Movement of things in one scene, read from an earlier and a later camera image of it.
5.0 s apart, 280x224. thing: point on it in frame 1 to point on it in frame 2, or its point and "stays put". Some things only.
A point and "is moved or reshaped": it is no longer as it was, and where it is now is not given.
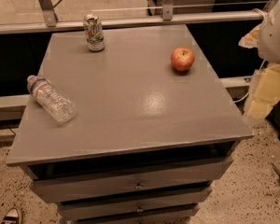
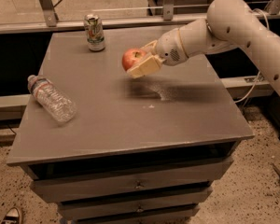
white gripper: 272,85 to 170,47
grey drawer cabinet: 152,128 stays put
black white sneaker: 12,217 stays put
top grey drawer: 127,180 stays put
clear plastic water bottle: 53,100 stays put
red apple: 182,59 is moved or reshaped
